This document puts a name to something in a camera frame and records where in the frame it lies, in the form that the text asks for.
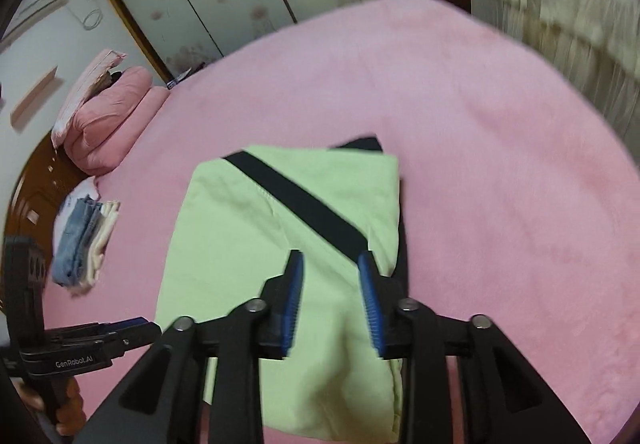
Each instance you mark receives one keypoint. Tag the folded blue jeans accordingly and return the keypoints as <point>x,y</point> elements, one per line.
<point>75,239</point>

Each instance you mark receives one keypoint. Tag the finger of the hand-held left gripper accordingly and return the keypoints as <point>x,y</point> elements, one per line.
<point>100,328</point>
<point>135,339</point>

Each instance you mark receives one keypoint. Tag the person's left hand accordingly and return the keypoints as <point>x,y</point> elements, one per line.
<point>71,406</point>

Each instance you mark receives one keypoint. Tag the pink plush bed blanket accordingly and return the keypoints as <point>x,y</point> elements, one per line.
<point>475,149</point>

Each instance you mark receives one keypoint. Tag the white printed pillow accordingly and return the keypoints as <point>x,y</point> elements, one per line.
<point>75,191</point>

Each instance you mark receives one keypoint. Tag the wooden wall shelf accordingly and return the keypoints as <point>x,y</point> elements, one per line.
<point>35,97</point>

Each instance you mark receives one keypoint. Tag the folded pink quilt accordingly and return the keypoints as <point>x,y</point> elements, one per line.
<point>115,124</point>

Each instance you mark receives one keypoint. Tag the lace-covered furniture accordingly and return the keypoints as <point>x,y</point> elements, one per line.
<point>575,24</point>

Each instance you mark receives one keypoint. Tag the small dark packet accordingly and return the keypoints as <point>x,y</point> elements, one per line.
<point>175,83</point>

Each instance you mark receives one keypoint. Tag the pink lace-trimmed pillow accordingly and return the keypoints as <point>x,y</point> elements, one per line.
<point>87,79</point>

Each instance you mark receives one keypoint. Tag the white air conditioner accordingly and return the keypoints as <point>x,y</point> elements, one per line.
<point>40,7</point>

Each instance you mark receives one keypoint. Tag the wooden headboard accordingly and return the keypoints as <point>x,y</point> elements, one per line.
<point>35,184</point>

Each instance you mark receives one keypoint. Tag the green and black hooded jacket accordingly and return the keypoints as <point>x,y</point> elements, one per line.
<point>240,224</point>

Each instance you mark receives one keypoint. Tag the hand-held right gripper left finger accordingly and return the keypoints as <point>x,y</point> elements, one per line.
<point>292,304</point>

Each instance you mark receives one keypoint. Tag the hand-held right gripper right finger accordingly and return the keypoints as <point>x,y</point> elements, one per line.
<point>372,309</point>

